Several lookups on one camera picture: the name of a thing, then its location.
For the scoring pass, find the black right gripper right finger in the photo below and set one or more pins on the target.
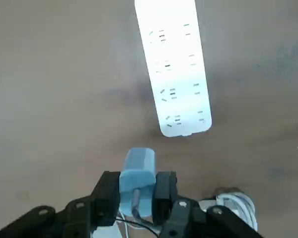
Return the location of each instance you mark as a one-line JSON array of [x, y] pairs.
[[188, 213]]

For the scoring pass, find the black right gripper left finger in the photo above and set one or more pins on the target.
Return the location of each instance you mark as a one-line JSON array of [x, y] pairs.
[[94, 210]]

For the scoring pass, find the blue-wrapped phone charger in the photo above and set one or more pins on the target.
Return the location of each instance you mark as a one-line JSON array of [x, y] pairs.
[[139, 178]]

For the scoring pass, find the long white power strip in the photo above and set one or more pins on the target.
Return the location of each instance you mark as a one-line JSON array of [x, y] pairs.
[[176, 74]]

